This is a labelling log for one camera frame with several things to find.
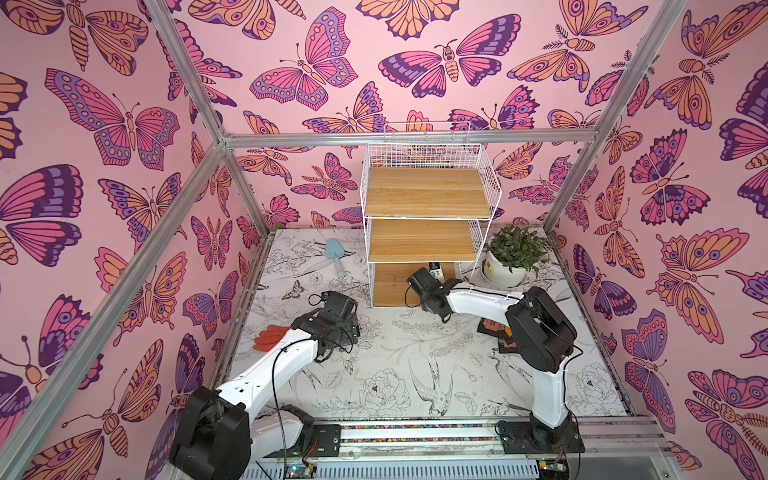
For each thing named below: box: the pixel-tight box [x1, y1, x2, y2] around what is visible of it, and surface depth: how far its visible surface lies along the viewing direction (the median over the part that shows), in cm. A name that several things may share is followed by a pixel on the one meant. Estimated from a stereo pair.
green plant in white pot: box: [484, 225, 548, 288], surface depth 92 cm
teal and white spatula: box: [326, 238, 347, 280], surface depth 115 cm
